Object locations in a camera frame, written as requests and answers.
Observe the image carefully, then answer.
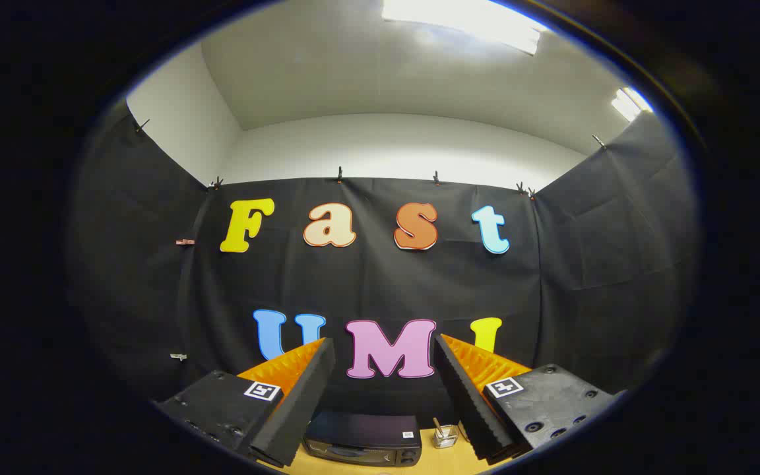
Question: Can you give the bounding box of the large ceiling light panel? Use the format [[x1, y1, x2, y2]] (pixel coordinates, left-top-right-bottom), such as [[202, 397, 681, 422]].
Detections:
[[382, 0, 549, 55]]

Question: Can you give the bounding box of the row of black clips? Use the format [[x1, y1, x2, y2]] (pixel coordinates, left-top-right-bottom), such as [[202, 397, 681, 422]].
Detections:
[[135, 119, 608, 201]]

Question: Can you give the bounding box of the black toaster oven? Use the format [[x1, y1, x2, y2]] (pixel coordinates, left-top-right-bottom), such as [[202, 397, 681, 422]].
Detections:
[[302, 410, 423, 468]]

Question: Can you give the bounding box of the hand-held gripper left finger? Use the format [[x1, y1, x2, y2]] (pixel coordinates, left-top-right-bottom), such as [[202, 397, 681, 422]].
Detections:
[[156, 338, 336, 469]]

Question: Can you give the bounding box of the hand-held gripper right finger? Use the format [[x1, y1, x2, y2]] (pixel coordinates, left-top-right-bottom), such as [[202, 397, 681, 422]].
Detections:
[[434, 334, 618, 464]]

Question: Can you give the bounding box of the small ceiling light panel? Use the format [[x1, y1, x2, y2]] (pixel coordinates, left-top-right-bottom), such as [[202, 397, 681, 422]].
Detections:
[[611, 86, 654, 123]]

